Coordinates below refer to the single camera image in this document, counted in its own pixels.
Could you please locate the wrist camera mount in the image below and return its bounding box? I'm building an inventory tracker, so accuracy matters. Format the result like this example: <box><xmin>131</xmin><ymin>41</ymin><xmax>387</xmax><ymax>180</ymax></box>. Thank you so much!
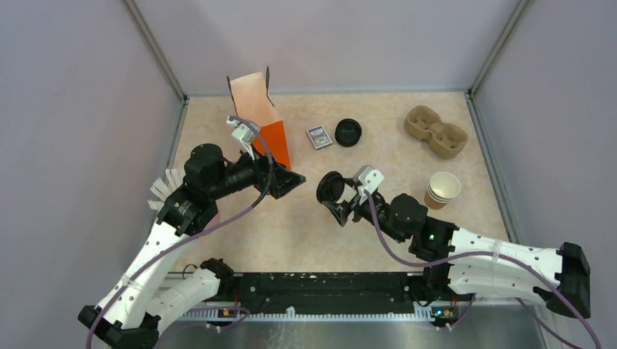
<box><xmin>226</xmin><ymin>116</ymin><xmax>260</xmax><ymax>160</ymax></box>
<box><xmin>353</xmin><ymin>165</ymin><xmax>384</xmax><ymax>199</ymax></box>

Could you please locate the brown pulp cup carrier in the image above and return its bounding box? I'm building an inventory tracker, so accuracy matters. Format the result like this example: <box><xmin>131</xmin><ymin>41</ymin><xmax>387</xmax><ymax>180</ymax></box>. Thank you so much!
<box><xmin>404</xmin><ymin>105</ymin><xmax>469</xmax><ymax>159</ymax></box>

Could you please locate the single brown paper cup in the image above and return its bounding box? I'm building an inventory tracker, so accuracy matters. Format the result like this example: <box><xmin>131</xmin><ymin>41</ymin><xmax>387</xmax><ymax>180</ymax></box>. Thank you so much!
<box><xmin>336</xmin><ymin>183</ymin><xmax>357</xmax><ymax>204</ymax></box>

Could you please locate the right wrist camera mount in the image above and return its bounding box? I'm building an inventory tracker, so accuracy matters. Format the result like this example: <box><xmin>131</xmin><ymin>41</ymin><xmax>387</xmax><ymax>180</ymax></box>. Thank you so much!
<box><xmin>353</xmin><ymin>165</ymin><xmax>384</xmax><ymax>199</ymax></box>

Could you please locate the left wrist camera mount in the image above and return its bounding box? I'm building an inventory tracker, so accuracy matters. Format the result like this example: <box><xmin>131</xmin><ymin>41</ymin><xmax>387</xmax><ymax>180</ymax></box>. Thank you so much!
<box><xmin>226</xmin><ymin>116</ymin><xmax>260</xmax><ymax>160</ymax></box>

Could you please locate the orange paper bag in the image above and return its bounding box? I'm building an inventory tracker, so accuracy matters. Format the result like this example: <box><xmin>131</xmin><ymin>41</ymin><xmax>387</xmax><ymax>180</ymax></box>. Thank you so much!
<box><xmin>227</xmin><ymin>67</ymin><xmax>292</xmax><ymax>169</ymax></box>

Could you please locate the white plastic stirrers bundle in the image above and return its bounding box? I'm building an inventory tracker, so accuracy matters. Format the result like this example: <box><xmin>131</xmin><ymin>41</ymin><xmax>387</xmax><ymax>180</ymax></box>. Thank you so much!
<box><xmin>148</xmin><ymin>168</ymin><xmax>185</xmax><ymax>212</ymax></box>

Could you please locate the stack of black lids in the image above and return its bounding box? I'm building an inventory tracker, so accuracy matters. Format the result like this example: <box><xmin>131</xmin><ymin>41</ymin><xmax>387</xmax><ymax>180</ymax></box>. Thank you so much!
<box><xmin>335</xmin><ymin>119</ymin><xmax>362</xmax><ymax>147</ymax></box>

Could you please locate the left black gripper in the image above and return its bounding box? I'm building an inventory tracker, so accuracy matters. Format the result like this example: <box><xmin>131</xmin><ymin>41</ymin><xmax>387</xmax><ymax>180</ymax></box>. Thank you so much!
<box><xmin>209</xmin><ymin>140</ymin><xmax>306</xmax><ymax>200</ymax></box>

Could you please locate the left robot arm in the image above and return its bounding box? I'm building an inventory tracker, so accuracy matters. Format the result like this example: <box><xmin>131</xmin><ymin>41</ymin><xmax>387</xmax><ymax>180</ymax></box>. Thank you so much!
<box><xmin>78</xmin><ymin>144</ymin><xmax>306</xmax><ymax>348</ymax></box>

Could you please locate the stack of brown paper cups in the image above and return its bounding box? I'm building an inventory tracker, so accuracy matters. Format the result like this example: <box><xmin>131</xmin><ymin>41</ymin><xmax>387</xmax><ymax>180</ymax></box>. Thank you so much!
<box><xmin>424</xmin><ymin>172</ymin><xmax>462</xmax><ymax>210</ymax></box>

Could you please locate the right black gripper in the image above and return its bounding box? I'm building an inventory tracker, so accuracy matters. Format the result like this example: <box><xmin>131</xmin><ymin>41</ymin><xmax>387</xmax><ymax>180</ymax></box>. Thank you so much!
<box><xmin>324</xmin><ymin>178</ymin><xmax>406</xmax><ymax>244</ymax></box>

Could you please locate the single black cup lid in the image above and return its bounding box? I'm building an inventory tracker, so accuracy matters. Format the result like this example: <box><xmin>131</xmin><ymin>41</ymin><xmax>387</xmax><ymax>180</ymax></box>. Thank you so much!
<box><xmin>316</xmin><ymin>171</ymin><xmax>345</xmax><ymax>204</ymax></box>

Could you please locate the playing card box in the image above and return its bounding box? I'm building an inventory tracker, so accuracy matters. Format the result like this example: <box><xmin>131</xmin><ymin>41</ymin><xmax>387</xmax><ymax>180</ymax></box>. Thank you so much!
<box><xmin>306</xmin><ymin>125</ymin><xmax>333</xmax><ymax>151</ymax></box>

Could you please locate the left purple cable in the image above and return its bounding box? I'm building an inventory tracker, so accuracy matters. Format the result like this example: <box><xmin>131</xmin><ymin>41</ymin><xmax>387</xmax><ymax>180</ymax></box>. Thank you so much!
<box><xmin>84</xmin><ymin>115</ymin><xmax>276</xmax><ymax>349</ymax></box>

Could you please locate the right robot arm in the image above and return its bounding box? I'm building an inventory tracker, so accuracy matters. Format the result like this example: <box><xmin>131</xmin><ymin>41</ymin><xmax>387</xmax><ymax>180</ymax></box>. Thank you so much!
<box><xmin>316</xmin><ymin>168</ymin><xmax>591</xmax><ymax>319</ymax></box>

